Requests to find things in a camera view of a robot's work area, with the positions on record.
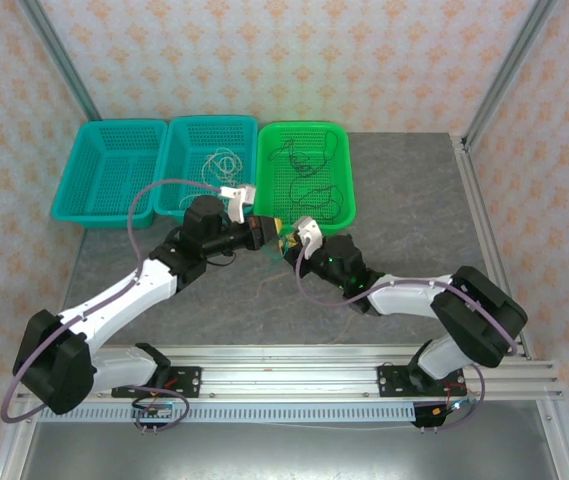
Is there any thin beige cable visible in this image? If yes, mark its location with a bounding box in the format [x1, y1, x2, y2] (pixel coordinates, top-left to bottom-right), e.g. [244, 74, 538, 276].
[178, 147, 245, 209]

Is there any green plastic basket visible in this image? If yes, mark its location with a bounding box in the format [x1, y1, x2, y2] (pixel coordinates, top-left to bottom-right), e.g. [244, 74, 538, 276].
[253, 120, 358, 238]

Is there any teal plastic basket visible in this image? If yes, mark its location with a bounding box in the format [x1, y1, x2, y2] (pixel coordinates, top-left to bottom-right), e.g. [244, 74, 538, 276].
[50, 118, 169, 231]
[152, 115, 259, 226]

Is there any thin black cable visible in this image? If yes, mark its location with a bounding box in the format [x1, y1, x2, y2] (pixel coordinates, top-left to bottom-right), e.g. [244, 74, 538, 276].
[267, 128, 346, 225]

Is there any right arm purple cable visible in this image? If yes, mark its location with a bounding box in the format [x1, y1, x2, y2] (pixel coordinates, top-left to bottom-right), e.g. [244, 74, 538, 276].
[295, 242, 519, 357]

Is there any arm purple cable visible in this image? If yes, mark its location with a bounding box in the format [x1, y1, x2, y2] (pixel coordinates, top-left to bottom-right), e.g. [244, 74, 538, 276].
[2, 178, 225, 424]
[295, 242, 519, 357]

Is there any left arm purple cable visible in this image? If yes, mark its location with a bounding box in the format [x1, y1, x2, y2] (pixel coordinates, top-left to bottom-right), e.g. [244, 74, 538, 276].
[2, 178, 225, 424]

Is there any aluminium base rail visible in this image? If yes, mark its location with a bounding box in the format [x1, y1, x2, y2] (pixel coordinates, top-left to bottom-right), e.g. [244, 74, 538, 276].
[13, 343, 565, 402]

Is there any aluminium side rail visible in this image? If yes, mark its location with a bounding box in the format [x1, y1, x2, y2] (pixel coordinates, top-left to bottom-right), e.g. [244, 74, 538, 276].
[452, 133, 569, 480]
[0, 419, 35, 480]

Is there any white perforated cable duct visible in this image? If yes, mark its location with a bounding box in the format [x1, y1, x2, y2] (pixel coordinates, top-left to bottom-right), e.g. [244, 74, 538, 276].
[33, 402, 418, 424]

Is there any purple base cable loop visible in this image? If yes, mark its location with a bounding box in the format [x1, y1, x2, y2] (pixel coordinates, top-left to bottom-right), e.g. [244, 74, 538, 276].
[131, 387, 190, 435]
[421, 364, 486, 432]

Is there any aluminium frame post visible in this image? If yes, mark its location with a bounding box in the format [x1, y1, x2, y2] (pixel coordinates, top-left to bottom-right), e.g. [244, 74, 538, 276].
[463, 0, 560, 146]
[18, 0, 103, 121]

